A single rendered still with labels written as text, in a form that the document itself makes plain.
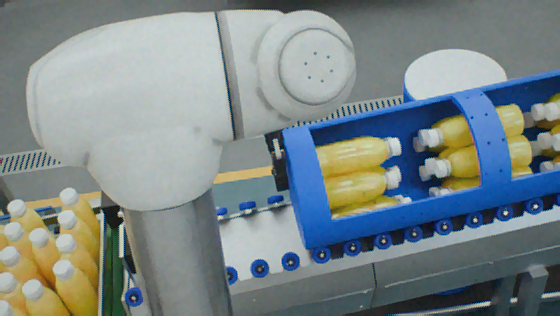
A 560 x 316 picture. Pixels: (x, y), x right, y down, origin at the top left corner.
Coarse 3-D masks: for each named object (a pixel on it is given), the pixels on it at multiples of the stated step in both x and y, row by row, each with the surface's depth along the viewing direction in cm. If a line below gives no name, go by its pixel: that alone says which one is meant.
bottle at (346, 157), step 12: (336, 144) 143; (348, 144) 142; (360, 144) 142; (372, 144) 142; (384, 144) 143; (324, 156) 141; (336, 156) 141; (348, 156) 141; (360, 156) 141; (372, 156) 141; (384, 156) 143; (324, 168) 141; (336, 168) 141; (348, 168) 142; (360, 168) 143
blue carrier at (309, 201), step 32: (448, 96) 146; (480, 96) 143; (512, 96) 160; (544, 96) 162; (288, 128) 148; (320, 128) 154; (352, 128) 157; (384, 128) 160; (416, 128) 162; (480, 128) 138; (288, 160) 137; (416, 160) 164; (480, 160) 137; (544, 160) 163; (320, 192) 135; (384, 192) 162; (416, 192) 161; (480, 192) 140; (512, 192) 142; (544, 192) 145; (320, 224) 138; (352, 224) 139; (384, 224) 141; (416, 224) 146
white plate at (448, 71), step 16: (416, 64) 186; (432, 64) 185; (448, 64) 184; (464, 64) 183; (480, 64) 182; (496, 64) 181; (416, 80) 180; (432, 80) 180; (448, 80) 179; (464, 80) 178; (480, 80) 177; (496, 80) 176; (416, 96) 176; (432, 96) 175
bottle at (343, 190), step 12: (324, 180) 143; (336, 180) 142; (348, 180) 142; (360, 180) 141; (372, 180) 141; (384, 180) 143; (336, 192) 141; (348, 192) 141; (360, 192) 141; (372, 192) 142; (336, 204) 142; (348, 204) 143
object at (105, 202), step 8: (104, 192) 169; (104, 200) 167; (112, 200) 167; (104, 208) 166; (112, 208) 166; (120, 208) 167; (112, 216) 168; (120, 216) 166; (112, 224) 171; (120, 224) 171
